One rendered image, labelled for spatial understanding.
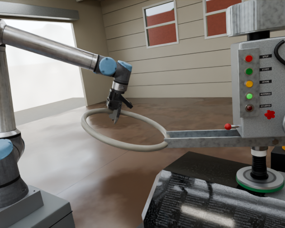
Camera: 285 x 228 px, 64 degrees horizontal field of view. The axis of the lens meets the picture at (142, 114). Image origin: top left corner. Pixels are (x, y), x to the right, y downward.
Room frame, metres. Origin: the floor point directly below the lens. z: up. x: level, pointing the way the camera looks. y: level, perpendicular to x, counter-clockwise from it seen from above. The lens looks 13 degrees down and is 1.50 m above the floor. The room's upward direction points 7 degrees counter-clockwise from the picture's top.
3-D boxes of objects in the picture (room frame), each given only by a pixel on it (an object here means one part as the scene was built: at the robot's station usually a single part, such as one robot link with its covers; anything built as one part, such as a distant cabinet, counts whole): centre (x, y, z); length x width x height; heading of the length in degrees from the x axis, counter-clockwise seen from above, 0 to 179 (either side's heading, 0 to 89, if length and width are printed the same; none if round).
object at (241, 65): (0.94, -0.45, 1.35); 0.08 x 0.03 x 0.28; 77
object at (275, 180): (1.04, -0.55, 0.85); 0.21 x 0.21 x 0.01
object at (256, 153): (1.04, -0.55, 1.00); 0.07 x 0.07 x 0.04
